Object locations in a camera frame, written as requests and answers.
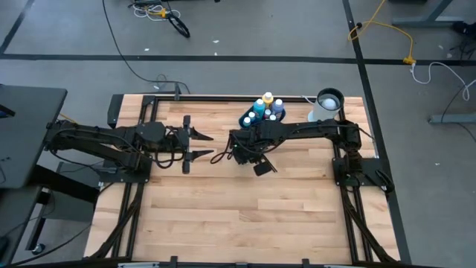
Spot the black aluminium table frame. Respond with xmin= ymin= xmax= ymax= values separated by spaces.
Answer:
xmin=83 ymin=92 xmax=412 ymax=268

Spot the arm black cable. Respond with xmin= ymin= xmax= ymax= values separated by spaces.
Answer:
xmin=209 ymin=137 xmax=235 ymax=165
xmin=150 ymin=126 xmax=187 ymax=169

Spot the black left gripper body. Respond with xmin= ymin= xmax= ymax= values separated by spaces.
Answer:
xmin=163 ymin=114 xmax=193 ymax=175

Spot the black coiled cable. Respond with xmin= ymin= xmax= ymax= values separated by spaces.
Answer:
xmin=165 ymin=10 xmax=192 ymax=39

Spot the black cable tangle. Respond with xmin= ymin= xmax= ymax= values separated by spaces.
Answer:
xmin=451 ymin=36 xmax=476 ymax=63

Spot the white cylinder black rim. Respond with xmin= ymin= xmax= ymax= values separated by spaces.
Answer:
xmin=306 ymin=87 xmax=346 ymax=123

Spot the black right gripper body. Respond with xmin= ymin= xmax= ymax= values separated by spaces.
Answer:
xmin=228 ymin=128 xmax=276 ymax=178

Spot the yellow extension cable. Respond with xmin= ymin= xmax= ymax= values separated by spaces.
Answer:
xmin=347 ymin=0 xmax=417 ymax=66

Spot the white floor cable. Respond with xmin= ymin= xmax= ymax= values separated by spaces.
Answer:
xmin=410 ymin=61 xmax=472 ymax=102

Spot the large purple paint bottle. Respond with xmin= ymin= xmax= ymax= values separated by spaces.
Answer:
xmin=270 ymin=98 xmax=286 ymax=119

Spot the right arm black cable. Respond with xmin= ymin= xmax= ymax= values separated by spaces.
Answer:
xmin=209 ymin=137 xmax=235 ymax=165

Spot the black desk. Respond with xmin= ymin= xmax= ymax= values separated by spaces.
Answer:
xmin=0 ymin=83 xmax=100 ymax=258

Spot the teal plastic storage bin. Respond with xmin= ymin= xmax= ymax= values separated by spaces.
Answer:
xmin=238 ymin=105 xmax=287 ymax=130

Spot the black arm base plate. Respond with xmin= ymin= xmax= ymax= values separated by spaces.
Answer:
xmin=332 ymin=156 xmax=392 ymax=187
xmin=98 ymin=153 xmax=153 ymax=185

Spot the person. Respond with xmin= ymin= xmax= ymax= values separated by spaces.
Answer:
xmin=451 ymin=20 xmax=476 ymax=38

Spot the large teal paint bottle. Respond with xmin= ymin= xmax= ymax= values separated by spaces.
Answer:
xmin=252 ymin=99 xmax=267 ymax=119

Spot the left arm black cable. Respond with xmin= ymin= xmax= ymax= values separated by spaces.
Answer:
xmin=150 ymin=126 xmax=187 ymax=169

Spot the silver aluminium bracket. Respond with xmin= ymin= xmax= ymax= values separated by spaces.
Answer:
xmin=118 ymin=261 xmax=161 ymax=268

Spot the black floor cable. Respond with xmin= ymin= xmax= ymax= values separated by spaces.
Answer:
xmin=100 ymin=0 xmax=191 ymax=96

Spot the white yellow cable bundle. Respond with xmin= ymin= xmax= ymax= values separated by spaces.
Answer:
xmin=130 ymin=1 xmax=182 ymax=22

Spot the grey desk foot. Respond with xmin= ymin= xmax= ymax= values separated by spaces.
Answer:
xmin=427 ymin=112 xmax=476 ymax=125
xmin=391 ymin=0 xmax=465 ymax=28

